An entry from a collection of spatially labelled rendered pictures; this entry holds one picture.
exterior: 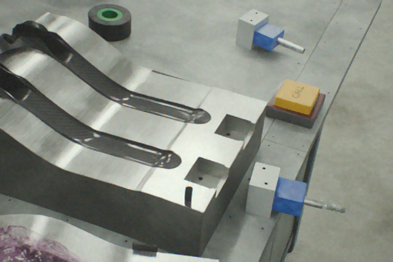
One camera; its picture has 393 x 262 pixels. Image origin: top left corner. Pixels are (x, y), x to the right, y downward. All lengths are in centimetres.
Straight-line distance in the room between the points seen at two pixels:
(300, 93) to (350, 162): 124
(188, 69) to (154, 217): 43
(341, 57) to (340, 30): 10
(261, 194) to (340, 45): 51
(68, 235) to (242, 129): 32
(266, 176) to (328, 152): 145
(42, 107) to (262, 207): 33
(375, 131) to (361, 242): 55
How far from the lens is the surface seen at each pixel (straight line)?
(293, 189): 98
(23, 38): 105
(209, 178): 94
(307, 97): 117
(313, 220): 216
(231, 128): 103
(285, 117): 116
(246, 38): 133
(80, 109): 100
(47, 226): 83
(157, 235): 92
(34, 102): 99
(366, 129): 257
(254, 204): 98
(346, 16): 150
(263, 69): 129
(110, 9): 137
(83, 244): 84
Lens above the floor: 149
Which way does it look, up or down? 38 degrees down
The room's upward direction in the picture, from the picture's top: 6 degrees clockwise
